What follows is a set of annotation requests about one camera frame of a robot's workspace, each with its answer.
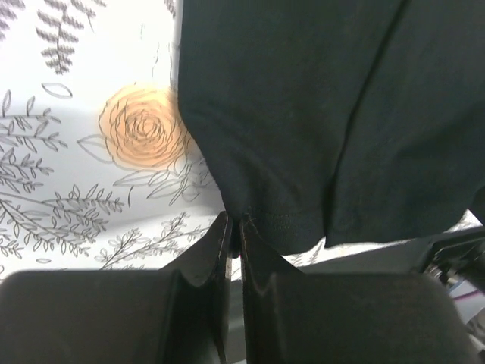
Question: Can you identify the floral patterned table mat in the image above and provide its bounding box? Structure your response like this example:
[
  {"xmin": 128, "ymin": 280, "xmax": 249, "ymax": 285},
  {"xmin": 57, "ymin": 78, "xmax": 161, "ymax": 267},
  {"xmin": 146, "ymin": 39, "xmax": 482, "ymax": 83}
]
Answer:
[{"xmin": 0, "ymin": 0, "xmax": 485, "ymax": 281}]

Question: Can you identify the black t shirt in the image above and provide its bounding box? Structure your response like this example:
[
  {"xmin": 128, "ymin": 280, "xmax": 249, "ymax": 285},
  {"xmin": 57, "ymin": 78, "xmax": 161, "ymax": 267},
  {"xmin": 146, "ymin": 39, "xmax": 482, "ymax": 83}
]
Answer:
[{"xmin": 178, "ymin": 0, "xmax": 484, "ymax": 255}]

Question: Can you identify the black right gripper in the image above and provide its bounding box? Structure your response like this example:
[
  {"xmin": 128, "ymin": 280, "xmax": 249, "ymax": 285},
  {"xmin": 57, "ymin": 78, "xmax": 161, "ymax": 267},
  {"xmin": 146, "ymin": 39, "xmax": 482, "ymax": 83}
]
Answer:
[{"xmin": 418, "ymin": 227, "xmax": 484, "ymax": 293}]

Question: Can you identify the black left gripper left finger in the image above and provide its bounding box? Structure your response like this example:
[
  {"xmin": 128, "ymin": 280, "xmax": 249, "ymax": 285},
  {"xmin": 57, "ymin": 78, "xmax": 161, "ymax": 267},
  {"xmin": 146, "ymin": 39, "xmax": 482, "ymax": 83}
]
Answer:
[{"xmin": 1, "ymin": 213, "xmax": 233, "ymax": 363}]

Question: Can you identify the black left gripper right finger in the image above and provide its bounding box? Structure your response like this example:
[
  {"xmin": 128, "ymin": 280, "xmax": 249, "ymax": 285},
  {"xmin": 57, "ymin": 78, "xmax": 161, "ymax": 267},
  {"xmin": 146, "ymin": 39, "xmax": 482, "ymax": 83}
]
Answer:
[{"xmin": 240, "ymin": 218, "xmax": 476, "ymax": 363}]

